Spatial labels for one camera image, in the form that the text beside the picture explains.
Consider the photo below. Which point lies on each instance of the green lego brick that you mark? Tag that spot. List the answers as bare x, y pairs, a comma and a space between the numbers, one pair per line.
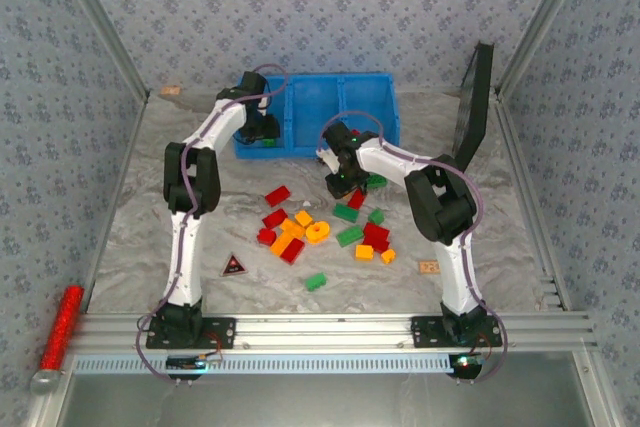
315, 281
376, 181
376, 216
270, 142
346, 212
349, 236

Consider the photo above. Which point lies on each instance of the yellow lego brick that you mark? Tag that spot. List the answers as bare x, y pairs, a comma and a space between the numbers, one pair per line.
388, 256
364, 252
303, 218

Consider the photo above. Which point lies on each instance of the small red lego brick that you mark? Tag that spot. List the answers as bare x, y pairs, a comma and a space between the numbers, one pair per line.
266, 236

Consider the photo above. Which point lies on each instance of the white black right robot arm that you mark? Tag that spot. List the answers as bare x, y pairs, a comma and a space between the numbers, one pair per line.
457, 272

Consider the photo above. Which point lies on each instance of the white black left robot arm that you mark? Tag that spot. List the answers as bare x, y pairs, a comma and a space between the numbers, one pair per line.
185, 257

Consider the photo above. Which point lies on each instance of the blue three-compartment plastic bin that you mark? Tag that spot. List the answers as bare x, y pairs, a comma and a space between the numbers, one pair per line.
315, 112

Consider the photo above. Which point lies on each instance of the yellow curved lego piece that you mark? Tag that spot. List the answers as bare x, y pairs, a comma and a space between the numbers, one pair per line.
292, 228

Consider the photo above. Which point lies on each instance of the small orange tag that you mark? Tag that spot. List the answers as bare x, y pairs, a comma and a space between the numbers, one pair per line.
429, 266
170, 90

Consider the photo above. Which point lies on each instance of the black red triangle sign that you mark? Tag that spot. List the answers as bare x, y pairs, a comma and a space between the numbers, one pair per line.
234, 265

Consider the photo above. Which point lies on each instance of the black mesh panel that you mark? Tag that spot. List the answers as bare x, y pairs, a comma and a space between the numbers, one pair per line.
475, 107

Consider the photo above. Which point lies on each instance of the red glitter tube silver cap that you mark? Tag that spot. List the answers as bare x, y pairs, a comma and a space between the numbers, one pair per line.
62, 327

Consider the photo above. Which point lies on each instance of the aluminium mounting rail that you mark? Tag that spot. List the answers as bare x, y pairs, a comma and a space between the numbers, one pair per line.
320, 332

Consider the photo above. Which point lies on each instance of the aluminium side rail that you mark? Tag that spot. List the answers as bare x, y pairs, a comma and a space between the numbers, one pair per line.
118, 197
530, 197

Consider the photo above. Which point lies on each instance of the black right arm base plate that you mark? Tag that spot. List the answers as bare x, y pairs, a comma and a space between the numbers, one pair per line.
425, 331

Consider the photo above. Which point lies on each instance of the aluminium frame post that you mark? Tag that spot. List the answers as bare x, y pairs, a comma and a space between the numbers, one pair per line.
102, 22
541, 22

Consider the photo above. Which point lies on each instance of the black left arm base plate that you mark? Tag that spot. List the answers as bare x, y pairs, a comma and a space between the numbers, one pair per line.
220, 332

